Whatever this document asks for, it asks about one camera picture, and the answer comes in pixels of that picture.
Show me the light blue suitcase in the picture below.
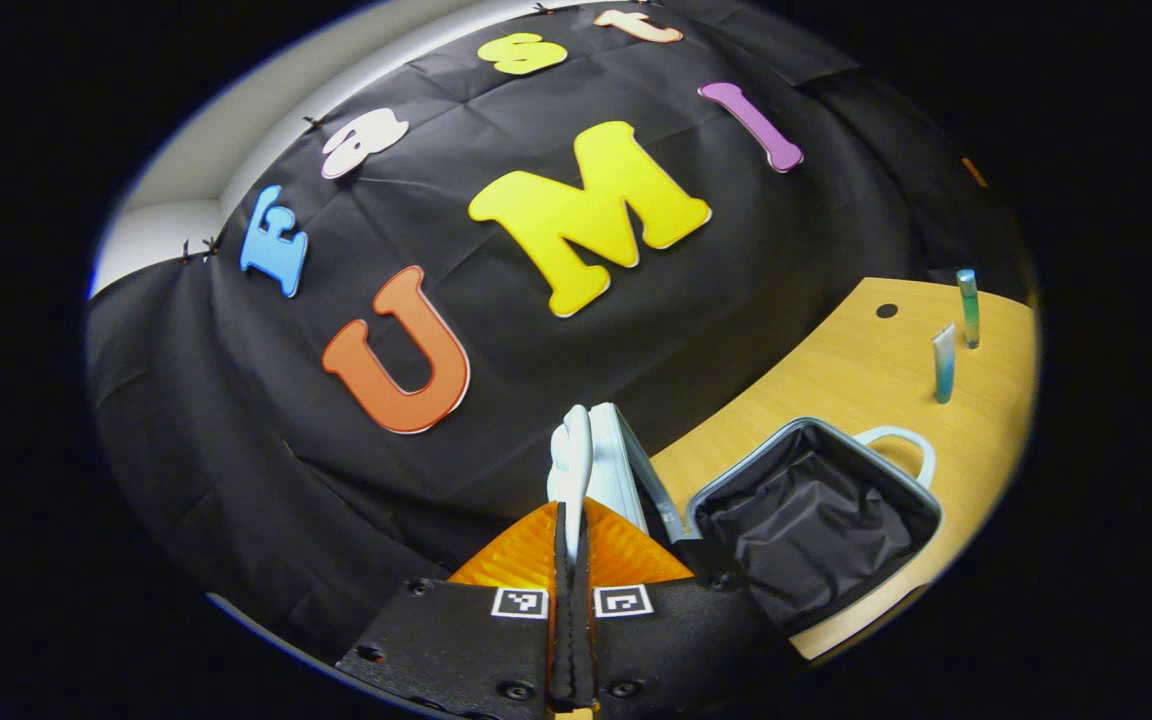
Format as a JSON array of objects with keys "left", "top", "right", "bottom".
[{"left": 546, "top": 403, "right": 943, "bottom": 638}]

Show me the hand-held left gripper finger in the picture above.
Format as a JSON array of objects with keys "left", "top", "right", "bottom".
[
  {"left": 336, "top": 500, "right": 573, "bottom": 720},
  {"left": 573, "top": 497, "right": 809, "bottom": 720}
]

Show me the green bottle with blue cap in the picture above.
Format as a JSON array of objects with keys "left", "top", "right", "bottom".
[{"left": 955, "top": 267, "right": 982, "bottom": 350}]

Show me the black backdrop cloth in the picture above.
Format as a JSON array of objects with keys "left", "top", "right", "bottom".
[{"left": 86, "top": 0, "right": 1037, "bottom": 666}]

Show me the white and blue tube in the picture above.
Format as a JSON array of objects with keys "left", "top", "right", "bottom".
[{"left": 932, "top": 321, "right": 958, "bottom": 405}]

